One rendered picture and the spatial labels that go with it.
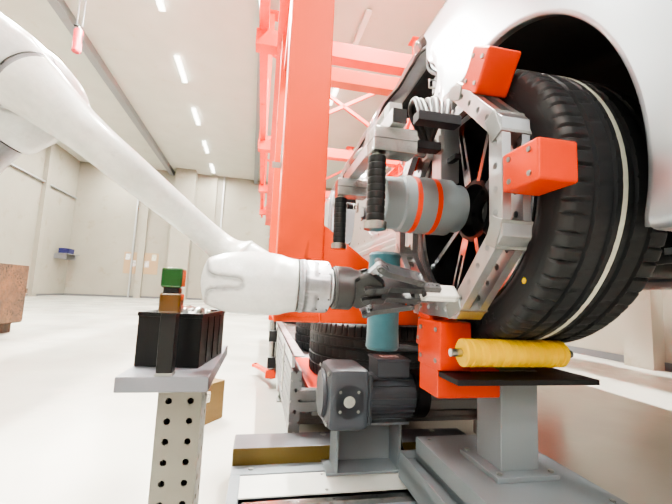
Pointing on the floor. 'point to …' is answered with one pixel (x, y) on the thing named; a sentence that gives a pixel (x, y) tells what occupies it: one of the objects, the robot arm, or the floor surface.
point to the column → (177, 448)
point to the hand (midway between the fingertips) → (438, 293)
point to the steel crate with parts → (12, 294)
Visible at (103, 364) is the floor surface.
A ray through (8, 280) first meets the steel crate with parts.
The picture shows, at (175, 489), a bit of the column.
